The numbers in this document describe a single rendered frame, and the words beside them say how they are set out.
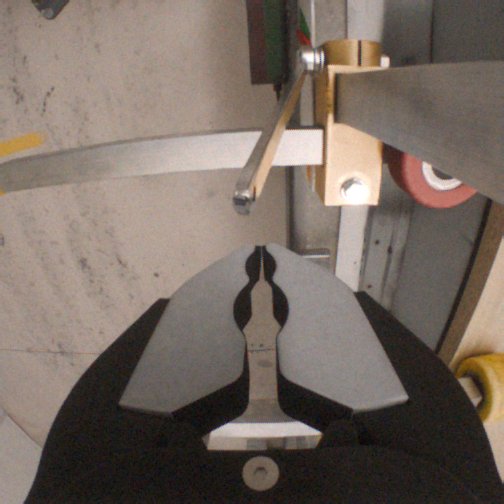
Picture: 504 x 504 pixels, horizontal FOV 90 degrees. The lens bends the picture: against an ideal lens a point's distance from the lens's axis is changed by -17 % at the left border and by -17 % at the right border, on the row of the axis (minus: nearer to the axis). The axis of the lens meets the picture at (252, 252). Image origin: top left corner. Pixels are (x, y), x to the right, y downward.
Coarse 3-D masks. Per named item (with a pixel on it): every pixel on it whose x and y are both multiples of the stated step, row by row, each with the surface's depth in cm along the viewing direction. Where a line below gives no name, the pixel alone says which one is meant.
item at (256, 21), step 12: (252, 0) 30; (252, 12) 31; (252, 24) 32; (252, 36) 33; (264, 36) 32; (252, 48) 33; (264, 48) 33; (252, 60) 34; (264, 60) 34; (252, 72) 35; (264, 72) 35
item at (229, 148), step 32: (256, 128) 25; (288, 128) 24; (320, 128) 24; (32, 160) 25; (64, 160) 25; (96, 160) 25; (128, 160) 25; (160, 160) 25; (192, 160) 25; (224, 160) 25; (288, 160) 25; (320, 160) 25; (384, 160) 24
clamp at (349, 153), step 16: (336, 48) 20; (352, 48) 19; (368, 48) 19; (336, 64) 21; (352, 64) 20; (368, 64) 20; (384, 64) 21; (320, 80) 23; (336, 80) 21; (320, 96) 24; (336, 96) 21; (320, 112) 24; (336, 128) 22; (352, 128) 22; (336, 144) 23; (352, 144) 23; (368, 144) 23; (336, 160) 24; (352, 160) 24; (368, 160) 24; (320, 176) 26; (336, 176) 24; (352, 176) 24; (368, 176) 24; (320, 192) 27; (336, 192) 25; (368, 192) 25
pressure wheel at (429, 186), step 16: (400, 160) 20; (416, 160) 20; (400, 176) 21; (416, 176) 20; (432, 176) 21; (448, 176) 21; (416, 192) 21; (432, 192) 21; (448, 192) 21; (464, 192) 21
